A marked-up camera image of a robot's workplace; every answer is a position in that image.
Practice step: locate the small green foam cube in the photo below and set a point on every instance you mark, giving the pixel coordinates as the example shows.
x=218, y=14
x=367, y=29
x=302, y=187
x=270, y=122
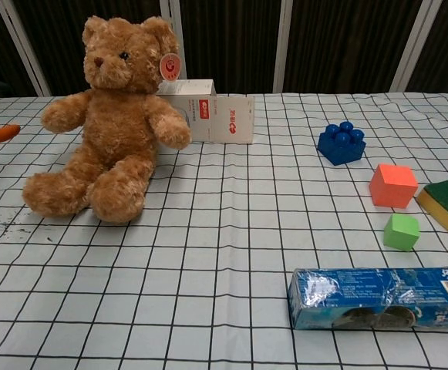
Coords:
x=401, y=233

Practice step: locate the blue studded building block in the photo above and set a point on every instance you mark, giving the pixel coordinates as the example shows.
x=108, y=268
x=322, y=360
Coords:
x=341, y=148

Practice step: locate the brown teddy bear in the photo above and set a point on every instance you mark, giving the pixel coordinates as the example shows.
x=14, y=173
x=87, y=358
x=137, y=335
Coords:
x=112, y=127

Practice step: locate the red round hang tag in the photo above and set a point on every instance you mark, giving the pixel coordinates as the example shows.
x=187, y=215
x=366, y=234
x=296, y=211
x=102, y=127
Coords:
x=169, y=67

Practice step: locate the white red carton box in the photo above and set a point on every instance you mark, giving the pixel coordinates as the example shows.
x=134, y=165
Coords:
x=227, y=119

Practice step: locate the white aluminium frame post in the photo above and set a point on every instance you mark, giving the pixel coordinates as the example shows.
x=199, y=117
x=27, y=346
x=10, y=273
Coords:
x=23, y=50
x=412, y=46
x=171, y=7
x=284, y=46

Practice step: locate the blue cookie package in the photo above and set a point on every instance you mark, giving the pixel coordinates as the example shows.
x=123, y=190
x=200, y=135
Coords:
x=362, y=297

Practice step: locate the orange foam cube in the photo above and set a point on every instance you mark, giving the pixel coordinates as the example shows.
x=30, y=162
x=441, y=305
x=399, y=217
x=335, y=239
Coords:
x=393, y=189

